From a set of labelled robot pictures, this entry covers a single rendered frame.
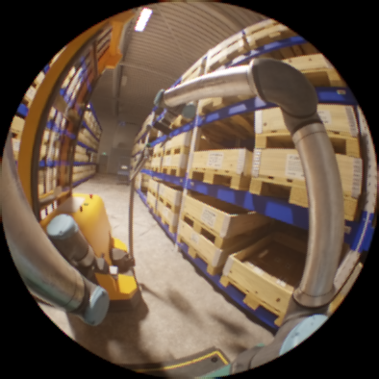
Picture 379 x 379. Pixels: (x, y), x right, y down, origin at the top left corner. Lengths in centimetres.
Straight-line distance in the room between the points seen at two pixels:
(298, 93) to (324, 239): 31
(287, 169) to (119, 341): 173
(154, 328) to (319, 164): 138
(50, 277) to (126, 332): 114
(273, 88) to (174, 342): 144
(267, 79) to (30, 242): 41
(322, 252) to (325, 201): 12
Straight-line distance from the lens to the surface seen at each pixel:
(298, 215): 90
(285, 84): 30
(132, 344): 126
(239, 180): 103
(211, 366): 95
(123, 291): 105
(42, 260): 17
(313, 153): 34
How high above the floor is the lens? 123
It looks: 7 degrees down
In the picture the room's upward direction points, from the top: 9 degrees clockwise
